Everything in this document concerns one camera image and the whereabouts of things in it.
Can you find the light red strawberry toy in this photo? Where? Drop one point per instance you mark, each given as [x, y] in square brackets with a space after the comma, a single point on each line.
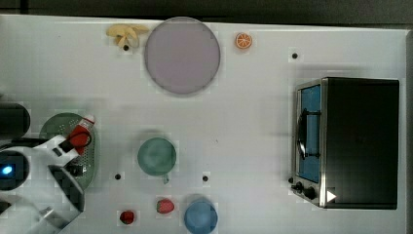
[164, 206]

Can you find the dark red strawberry toy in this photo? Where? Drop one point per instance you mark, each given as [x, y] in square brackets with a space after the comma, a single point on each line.
[127, 217]

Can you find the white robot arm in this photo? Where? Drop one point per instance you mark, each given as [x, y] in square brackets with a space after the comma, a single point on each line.
[43, 195]

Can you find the blue cup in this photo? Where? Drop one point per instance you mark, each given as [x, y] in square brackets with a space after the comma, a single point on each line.
[201, 217]

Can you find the green mug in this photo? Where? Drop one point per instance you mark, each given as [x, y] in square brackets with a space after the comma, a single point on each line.
[157, 157]

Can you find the red ketchup bottle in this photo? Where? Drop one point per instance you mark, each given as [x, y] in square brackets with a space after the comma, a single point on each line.
[81, 136]

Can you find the black toaster oven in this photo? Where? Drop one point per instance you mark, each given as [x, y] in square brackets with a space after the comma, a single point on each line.
[346, 139]

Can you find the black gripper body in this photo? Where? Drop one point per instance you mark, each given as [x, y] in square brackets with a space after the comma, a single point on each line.
[76, 170]

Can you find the round grey plate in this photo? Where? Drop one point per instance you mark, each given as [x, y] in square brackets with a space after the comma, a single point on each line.
[182, 55]

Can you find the orange slice toy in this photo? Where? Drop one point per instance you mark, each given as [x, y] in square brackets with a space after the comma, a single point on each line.
[243, 41]

